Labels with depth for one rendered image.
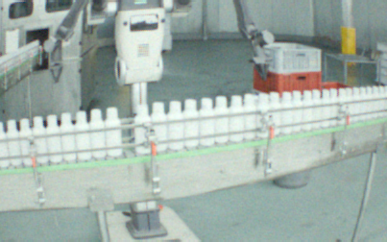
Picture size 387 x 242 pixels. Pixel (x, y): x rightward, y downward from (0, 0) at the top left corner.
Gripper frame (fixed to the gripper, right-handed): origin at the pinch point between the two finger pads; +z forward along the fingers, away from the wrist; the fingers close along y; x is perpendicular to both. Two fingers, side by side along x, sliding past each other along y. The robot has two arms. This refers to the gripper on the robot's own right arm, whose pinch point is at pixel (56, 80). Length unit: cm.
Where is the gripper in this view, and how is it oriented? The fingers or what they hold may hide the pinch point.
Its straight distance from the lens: 193.7
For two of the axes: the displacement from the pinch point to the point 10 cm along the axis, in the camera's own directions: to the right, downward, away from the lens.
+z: -0.1, 9.6, 2.9
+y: 3.5, 2.7, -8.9
